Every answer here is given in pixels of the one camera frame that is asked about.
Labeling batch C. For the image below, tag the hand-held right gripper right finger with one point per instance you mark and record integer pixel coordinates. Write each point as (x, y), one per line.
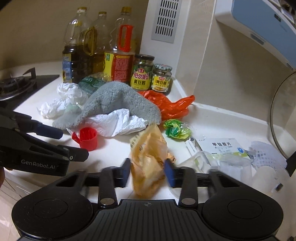
(169, 172)

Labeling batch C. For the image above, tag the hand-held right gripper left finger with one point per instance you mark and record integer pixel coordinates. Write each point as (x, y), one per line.
(126, 172)

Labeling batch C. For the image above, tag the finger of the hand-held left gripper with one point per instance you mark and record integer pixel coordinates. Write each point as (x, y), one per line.
(49, 132)
(74, 154)

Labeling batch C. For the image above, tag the red plastic measuring cup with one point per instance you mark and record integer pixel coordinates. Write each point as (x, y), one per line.
(89, 139)

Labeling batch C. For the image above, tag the tan plastic bag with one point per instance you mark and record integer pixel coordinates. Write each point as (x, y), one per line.
(148, 162)

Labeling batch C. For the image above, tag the green wrapper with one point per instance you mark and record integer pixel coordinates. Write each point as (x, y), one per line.
(174, 129)

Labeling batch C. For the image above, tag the white paper towel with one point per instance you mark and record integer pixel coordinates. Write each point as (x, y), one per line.
(108, 125)

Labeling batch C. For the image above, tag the white green medicine box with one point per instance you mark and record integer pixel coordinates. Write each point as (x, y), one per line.
(222, 146)

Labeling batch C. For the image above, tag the crushed clear water bottle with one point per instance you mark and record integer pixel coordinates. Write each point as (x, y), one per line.
(90, 85)

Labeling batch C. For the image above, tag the clear plastic cup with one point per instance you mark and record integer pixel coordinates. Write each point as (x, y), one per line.
(231, 166)

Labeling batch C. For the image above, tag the orange plastic bag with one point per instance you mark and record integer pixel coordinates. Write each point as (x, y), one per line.
(171, 106)

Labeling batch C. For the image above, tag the grey towel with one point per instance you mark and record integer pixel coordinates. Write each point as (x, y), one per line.
(115, 97)

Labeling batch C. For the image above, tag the white mesh dishcloth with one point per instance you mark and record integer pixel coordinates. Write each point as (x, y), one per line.
(268, 155)

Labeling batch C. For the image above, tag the black gas stove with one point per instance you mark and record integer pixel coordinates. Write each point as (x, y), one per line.
(16, 85)

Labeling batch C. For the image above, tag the dark oil bottle blue label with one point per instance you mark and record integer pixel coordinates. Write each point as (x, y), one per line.
(71, 60)

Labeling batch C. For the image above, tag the small sauce jar checkered lid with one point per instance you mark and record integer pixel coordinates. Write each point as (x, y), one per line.
(160, 82)

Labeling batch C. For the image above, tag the large sauce jar yellow label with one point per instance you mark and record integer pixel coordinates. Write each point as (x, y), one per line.
(141, 78)

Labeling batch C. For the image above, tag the glass pot lid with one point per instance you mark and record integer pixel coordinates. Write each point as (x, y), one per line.
(284, 120)

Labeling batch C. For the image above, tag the metal wall vent grille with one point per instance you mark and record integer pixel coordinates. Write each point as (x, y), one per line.
(166, 23)

